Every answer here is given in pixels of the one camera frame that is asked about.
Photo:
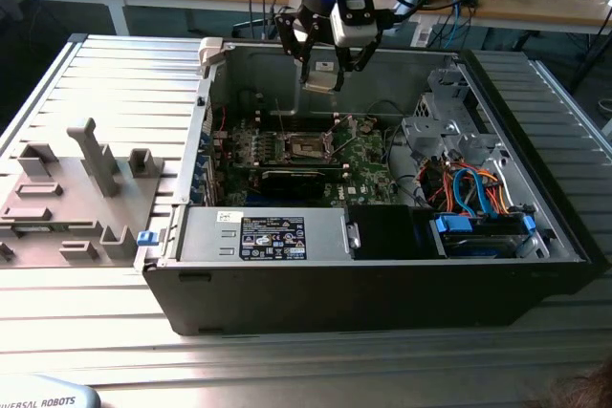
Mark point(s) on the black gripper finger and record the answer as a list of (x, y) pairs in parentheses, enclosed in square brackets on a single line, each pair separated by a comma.
[(305, 73), (339, 76)]

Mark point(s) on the silver CPU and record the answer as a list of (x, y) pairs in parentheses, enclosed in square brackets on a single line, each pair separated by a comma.
[(320, 80)]

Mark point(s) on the CPU socket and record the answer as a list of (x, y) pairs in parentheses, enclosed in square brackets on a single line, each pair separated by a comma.
[(306, 147)]

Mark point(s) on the silver coin battery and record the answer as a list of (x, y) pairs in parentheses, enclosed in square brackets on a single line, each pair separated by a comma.
[(365, 127)]

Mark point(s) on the green motherboard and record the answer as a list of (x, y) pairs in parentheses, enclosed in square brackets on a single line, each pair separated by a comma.
[(363, 164)]

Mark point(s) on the beige case latch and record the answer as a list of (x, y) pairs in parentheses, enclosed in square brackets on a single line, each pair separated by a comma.
[(210, 49)]

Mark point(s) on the grey metal disk bay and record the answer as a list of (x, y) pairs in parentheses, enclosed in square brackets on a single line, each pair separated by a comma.
[(430, 133)]

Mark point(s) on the black graphics card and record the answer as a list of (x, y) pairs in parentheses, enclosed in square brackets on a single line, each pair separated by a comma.
[(291, 183)]

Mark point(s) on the white motherboard sticker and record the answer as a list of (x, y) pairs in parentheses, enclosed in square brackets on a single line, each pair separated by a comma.
[(353, 189)]

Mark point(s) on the hard disk in blue carrier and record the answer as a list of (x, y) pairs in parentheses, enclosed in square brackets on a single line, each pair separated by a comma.
[(452, 225)]

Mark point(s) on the grey power supply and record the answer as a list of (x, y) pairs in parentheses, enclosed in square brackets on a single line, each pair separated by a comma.
[(210, 236)]

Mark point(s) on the black open PC case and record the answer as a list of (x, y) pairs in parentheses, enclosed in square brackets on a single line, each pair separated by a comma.
[(334, 298)]

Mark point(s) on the blue case latch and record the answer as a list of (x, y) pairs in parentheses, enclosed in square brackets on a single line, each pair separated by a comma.
[(147, 239)]

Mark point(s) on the grey parts rack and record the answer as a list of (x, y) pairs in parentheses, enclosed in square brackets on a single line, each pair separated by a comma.
[(119, 217)]

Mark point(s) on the green RAM stick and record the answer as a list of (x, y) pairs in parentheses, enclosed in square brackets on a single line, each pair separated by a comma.
[(31, 228)]

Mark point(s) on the brown-haired person head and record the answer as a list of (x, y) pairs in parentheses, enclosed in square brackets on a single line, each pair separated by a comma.
[(588, 389)]

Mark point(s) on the pale blue teach pendant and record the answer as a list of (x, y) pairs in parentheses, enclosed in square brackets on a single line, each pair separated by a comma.
[(48, 396)]

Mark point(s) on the white case wall sticker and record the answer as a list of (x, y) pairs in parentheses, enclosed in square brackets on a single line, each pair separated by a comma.
[(324, 64)]

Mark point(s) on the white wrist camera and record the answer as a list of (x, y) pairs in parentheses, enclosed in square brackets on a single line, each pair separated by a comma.
[(351, 33)]

